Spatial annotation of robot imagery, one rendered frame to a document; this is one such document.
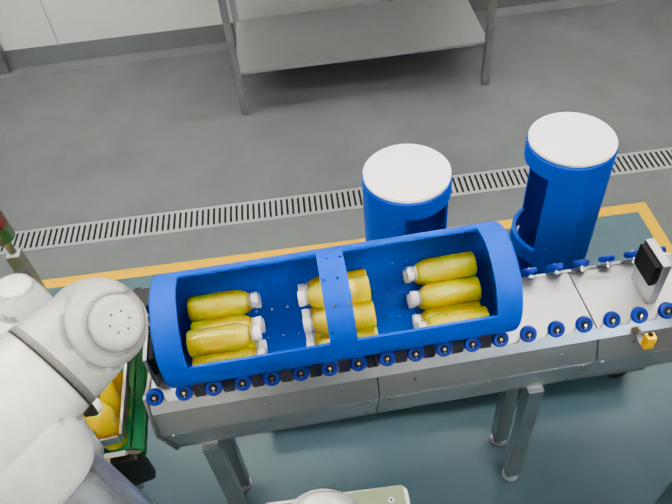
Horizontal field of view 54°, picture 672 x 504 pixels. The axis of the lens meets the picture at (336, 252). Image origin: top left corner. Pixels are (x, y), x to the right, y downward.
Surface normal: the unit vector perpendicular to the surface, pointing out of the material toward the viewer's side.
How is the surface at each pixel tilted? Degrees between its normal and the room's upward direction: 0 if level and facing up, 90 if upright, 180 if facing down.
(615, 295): 0
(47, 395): 56
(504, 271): 34
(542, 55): 0
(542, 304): 0
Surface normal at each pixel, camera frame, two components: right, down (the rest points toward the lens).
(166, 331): 0.04, -0.06
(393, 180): -0.07, -0.67
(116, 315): 0.64, -0.17
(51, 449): 0.75, 0.20
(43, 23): 0.11, 0.73
